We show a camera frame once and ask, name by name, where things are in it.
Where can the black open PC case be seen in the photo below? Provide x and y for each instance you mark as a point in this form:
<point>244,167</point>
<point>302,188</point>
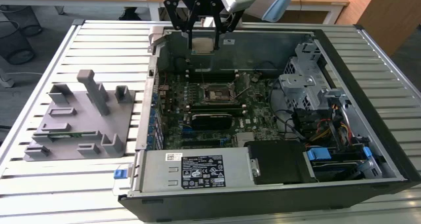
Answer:
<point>229,206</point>

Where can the green RAM stick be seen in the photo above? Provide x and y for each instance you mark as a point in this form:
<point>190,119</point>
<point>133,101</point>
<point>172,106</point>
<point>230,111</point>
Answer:
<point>76,135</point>

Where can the black expansion slot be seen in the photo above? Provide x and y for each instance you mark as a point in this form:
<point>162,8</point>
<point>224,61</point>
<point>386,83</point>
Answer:
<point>200,143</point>

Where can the round coin battery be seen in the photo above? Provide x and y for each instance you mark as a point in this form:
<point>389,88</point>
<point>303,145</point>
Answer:
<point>253,79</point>

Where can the green motherboard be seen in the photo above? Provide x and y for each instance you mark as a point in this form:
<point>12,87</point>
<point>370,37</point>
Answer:
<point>260,115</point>

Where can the white desk foot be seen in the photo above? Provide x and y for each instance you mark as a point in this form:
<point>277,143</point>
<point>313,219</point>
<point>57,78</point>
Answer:
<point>6,81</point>

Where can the silver square CPU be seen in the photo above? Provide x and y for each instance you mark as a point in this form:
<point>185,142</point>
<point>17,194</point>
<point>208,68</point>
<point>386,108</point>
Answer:
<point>201,46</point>

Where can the blue expansion slot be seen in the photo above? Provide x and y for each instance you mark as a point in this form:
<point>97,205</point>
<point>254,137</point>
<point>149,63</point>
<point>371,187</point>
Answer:
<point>185,128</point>

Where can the wooden cabinet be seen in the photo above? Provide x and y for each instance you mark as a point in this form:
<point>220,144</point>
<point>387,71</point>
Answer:
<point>387,11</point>

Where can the grey plastic parts rack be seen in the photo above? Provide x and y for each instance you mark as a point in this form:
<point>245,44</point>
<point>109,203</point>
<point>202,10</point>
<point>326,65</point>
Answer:
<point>122,125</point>

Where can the blue plastic clip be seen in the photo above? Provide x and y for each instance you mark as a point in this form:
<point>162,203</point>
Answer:
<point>366,153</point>

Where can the CPU socket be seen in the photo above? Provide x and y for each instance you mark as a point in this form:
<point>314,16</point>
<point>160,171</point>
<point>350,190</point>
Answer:
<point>217,95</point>

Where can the black graphics card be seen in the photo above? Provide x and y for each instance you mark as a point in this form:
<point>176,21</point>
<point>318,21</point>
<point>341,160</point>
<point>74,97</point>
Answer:
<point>210,123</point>

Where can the small silver heatsink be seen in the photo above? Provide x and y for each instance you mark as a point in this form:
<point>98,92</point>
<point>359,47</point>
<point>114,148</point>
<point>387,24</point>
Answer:
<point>245,138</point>

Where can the thin metal locking lever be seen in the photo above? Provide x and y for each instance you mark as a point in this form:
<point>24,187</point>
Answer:
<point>204,77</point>

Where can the blue case latch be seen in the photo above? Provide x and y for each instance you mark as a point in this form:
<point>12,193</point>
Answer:
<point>120,174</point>

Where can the RAM slot with white clips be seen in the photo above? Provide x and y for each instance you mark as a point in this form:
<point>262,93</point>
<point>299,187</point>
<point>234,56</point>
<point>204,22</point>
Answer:
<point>213,71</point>
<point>213,75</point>
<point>213,112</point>
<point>213,106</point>

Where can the silver metal drive cage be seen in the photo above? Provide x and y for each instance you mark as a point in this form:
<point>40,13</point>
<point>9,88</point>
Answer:
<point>295,82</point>

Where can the hard disk in blue carrier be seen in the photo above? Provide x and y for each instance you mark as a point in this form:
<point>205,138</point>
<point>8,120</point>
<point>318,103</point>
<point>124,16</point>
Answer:
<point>318,155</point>

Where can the silver power supply with label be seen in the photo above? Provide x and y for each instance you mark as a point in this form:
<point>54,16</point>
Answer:
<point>154,169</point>

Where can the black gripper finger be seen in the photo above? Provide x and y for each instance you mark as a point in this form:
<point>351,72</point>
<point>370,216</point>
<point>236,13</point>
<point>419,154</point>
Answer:
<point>216,41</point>
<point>173,15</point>

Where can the black mesh waste bin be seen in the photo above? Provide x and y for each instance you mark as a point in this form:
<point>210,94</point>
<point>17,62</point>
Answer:
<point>30,19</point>
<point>16,48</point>

